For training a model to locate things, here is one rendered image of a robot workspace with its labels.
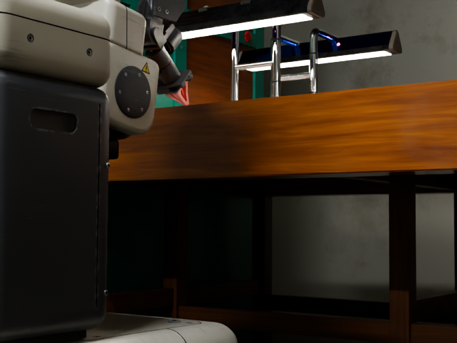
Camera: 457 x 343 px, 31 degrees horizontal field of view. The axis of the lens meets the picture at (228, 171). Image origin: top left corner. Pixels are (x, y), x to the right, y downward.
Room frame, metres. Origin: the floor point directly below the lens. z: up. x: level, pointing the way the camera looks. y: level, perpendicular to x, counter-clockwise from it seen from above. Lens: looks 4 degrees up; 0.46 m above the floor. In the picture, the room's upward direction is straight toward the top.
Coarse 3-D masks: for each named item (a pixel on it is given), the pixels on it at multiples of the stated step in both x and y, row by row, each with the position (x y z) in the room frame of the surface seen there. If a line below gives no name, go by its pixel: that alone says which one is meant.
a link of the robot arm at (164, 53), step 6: (162, 48) 2.18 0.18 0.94; (168, 48) 2.23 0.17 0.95; (150, 54) 2.19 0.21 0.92; (156, 54) 2.18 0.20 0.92; (162, 54) 2.19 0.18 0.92; (168, 54) 2.21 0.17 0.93; (156, 60) 2.19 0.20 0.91; (162, 60) 2.20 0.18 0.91; (168, 60) 2.21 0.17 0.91; (162, 66) 2.21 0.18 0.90
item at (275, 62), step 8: (248, 0) 2.31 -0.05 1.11; (200, 8) 2.40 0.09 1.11; (208, 8) 2.39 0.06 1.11; (280, 24) 2.45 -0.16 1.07; (232, 32) 2.54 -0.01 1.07; (272, 32) 2.46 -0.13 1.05; (280, 32) 2.45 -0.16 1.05; (232, 40) 2.54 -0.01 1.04; (272, 40) 2.46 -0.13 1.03; (280, 40) 2.45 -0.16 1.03; (232, 48) 2.54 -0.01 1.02; (272, 48) 2.46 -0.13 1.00; (280, 48) 2.45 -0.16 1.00; (232, 56) 2.54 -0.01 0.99; (272, 56) 2.46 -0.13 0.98; (280, 56) 2.45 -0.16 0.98; (232, 64) 2.54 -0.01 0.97; (240, 64) 2.52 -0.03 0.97; (248, 64) 2.50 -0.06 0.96; (256, 64) 2.49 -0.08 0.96; (264, 64) 2.47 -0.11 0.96; (272, 64) 2.46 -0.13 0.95; (280, 64) 2.45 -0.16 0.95; (232, 72) 2.54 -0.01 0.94; (272, 72) 2.46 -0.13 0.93; (280, 72) 2.45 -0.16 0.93; (232, 80) 2.54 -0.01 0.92; (272, 80) 2.46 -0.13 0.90; (280, 80) 2.45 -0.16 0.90; (232, 88) 2.54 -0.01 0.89; (272, 88) 2.46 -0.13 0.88; (280, 88) 2.45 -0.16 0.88; (232, 96) 2.54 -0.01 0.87; (272, 96) 2.45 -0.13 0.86; (280, 96) 2.45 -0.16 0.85
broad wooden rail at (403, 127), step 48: (288, 96) 1.88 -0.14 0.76; (336, 96) 1.80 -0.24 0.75; (384, 96) 1.74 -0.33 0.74; (432, 96) 1.68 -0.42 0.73; (144, 144) 2.11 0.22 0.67; (192, 144) 2.03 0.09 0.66; (240, 144) 1.95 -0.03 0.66; (288, 144) 1.87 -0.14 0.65; (336, 144) 1.80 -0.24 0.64; (384, 144) 1.74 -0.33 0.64; (432, 144) 1.68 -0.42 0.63
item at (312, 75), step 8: (312, 32) 2.65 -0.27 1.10; (320, 32) 2.68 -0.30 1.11; (288, 40) 2.80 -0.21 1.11; (296, 40) 2.86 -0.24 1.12; (312, 40) 2.65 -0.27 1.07; (328, 40) 2.79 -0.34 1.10; (336, 40) 2.77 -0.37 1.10; (312, 48) 2.65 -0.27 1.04; (312, 56) 2.65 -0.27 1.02; (312, 64) 2.65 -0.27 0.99; (312, 72) 2.65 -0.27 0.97; (312, 80) 2.65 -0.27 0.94; (312, 88) 2.65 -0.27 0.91
